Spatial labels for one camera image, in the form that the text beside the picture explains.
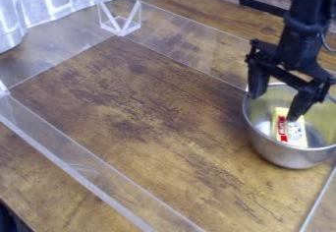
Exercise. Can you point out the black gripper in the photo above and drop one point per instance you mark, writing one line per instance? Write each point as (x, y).
(291, 62)

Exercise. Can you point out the yellow butter block toy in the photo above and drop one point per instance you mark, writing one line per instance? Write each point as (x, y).
(286, 131)

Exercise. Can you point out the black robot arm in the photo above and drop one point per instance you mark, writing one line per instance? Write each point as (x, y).
(314, 10)

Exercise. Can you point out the silver metal pot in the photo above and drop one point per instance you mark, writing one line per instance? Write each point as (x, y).
(320, 128)

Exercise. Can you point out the black strip on table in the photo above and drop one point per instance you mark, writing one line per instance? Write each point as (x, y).
(264, 7)

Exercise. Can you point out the clear acrylic enclosure wall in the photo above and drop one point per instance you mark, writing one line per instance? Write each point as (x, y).
(122, 132)

